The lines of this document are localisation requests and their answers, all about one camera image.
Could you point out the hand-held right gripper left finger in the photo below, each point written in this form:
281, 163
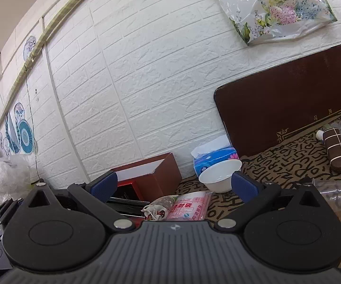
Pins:
104, 188

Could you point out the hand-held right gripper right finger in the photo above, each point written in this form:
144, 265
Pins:
244, 186

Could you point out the brown cardboard box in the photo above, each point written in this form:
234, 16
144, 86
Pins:
164, 177

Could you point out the white bowl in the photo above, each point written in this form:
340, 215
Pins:
218, 177

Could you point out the black plastic tray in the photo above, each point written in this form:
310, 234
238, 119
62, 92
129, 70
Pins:
123, 208

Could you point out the red black gift box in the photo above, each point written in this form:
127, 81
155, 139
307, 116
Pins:
138, 189

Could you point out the crumpled clear plastic bag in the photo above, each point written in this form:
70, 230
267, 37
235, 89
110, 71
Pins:
4, 180

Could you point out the blue tissue pack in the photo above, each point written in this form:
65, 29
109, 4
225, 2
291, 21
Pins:
215, 156

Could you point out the small clear trinket bag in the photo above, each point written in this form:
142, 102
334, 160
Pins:
158, 208

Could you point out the pink printed plastic packet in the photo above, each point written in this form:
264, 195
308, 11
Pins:
188, 207

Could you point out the dark brown board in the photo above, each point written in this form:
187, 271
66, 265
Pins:
277, 103

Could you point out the clear plastic cup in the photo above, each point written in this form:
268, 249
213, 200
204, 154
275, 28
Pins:
336, 193

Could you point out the brown checked wrapped roll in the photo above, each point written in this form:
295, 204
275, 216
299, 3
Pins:
337, 151

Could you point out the floral plastic bag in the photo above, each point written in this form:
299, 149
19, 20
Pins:
262, 6

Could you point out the narrow blue fan wall sticker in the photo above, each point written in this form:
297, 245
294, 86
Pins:
9, 136

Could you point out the blue folding fan wall sticker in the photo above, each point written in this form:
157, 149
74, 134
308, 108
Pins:
27, 137

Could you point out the round floral plate wall sticker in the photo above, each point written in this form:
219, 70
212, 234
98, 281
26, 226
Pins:
18, 112

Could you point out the large round plate wall sticker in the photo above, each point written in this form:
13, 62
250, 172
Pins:
30, 47

